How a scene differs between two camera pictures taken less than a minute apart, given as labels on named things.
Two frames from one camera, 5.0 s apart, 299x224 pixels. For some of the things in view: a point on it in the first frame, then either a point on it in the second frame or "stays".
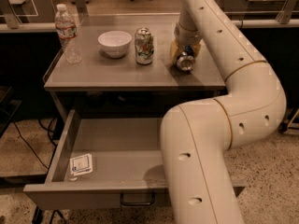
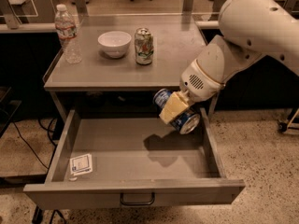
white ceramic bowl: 115,44 stays
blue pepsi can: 186,62 → 187,122
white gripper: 186,36 → 199,82
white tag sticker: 81,165 stays
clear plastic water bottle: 66,31 stays
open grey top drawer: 106,163 stays
